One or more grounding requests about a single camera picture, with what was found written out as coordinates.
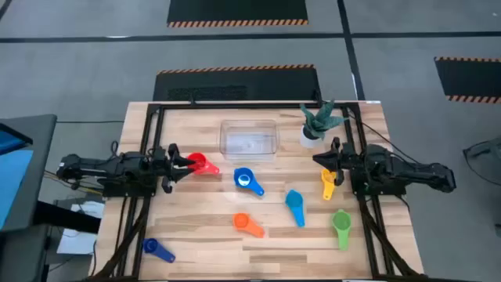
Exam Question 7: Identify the small dark blue measuring cup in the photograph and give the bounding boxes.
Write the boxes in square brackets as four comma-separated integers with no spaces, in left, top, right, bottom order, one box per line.
[142,237,177,264]

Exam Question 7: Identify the white paper sheets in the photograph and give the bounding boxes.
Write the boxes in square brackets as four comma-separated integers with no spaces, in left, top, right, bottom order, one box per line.
[56,201,106,255]

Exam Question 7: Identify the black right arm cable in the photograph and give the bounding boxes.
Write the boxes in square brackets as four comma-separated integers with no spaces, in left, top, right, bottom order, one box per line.
[347,112,412,165]

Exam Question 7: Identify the orange measuring cup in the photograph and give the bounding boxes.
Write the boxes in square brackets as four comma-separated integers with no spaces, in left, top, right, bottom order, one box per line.
[232,212,266,239]

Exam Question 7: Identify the red measuring cup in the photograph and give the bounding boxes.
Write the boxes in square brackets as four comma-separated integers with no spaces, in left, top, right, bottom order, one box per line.
[186,152,221,176]

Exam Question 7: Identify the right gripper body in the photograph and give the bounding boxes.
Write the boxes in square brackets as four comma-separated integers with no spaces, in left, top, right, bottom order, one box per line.
[330,136,355,187]

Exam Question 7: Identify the teal measuring cup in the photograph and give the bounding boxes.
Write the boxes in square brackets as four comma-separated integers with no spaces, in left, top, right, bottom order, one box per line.
[284,189,306,229]

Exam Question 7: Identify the grey side desk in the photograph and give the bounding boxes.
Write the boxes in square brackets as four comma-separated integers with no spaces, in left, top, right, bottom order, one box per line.
[0,114,58,233]

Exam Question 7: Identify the white plant pot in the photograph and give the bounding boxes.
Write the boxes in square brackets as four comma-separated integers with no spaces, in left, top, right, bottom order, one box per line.
[299,125,326,150]

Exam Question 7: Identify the green artificial plant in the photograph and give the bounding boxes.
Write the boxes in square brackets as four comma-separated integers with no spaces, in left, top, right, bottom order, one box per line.
[299,99,348,140]

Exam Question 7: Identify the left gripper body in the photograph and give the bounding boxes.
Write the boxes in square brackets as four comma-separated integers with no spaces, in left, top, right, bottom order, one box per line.
[152,143,185,195]

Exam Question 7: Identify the yellow measuring cup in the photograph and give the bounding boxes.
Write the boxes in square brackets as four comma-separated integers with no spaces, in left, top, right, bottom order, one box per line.
[320,168,337,201]

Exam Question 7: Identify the clear plastic basket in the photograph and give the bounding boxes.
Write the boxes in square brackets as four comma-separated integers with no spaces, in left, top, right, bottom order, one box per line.
[218,119,280,163]

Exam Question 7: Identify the yellow cables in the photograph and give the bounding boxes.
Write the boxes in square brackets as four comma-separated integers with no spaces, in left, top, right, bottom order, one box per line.
[43,169,105,196]

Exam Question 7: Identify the black hazard-striped floor mat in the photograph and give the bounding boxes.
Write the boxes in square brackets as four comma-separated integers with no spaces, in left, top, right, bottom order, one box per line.
[434,56,501,105]
[152,63,323,102]
[167,0,309,28]

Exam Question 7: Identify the green measuring cup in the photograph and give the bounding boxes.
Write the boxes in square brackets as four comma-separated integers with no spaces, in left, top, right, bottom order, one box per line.
[331,208,352,251]

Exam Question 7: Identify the blue-screen monitor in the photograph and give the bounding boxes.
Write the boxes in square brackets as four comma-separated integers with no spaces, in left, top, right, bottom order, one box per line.
[0,123,34,230]

